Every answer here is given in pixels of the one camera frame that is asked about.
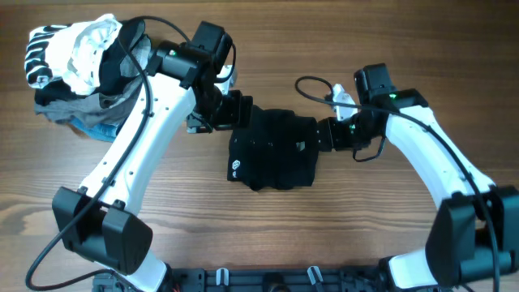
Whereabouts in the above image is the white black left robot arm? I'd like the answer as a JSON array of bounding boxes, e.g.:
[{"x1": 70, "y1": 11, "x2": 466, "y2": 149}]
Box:
[{"x1": 52, "y1": 22, "x2": 252, "y2": 291}]

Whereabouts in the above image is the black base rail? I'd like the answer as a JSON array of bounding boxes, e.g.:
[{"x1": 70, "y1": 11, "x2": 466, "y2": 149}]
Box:
[{"x1": 92, "y1": 265, "x2": 390, "y2": 292}]

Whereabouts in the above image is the grey folded garment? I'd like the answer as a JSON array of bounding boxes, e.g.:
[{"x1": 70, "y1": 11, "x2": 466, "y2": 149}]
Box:
[{"x1": 33, "y1": 36, "x2": 153, "y2": 127}]

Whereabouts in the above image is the black t-shirt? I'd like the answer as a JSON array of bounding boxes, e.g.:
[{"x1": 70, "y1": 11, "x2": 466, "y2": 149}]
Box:
[{"x1": 227, "y1": 105, "x2": 319, "y2": 191}]

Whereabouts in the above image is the white lace garment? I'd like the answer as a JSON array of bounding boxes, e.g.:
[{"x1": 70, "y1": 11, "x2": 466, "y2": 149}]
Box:
[{"x1": 39, "y1": 14, "x2": 122, "y2": 96}]

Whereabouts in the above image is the black folded garment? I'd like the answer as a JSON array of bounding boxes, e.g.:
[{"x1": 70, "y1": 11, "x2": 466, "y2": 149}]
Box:
[{"x1": 34, "y1": 20, "x2": 151, "y2": 106}]

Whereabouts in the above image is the black white striped garment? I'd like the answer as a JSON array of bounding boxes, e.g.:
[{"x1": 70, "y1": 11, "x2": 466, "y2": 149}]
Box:
[{"x1": 24, "y1": 24, "x2": 71, "y2": 89}]

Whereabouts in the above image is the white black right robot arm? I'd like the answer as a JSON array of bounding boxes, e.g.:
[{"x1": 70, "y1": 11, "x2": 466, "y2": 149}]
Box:
[{"x1": 317, "y1": 63, "x2": 518, "y2": 291}]

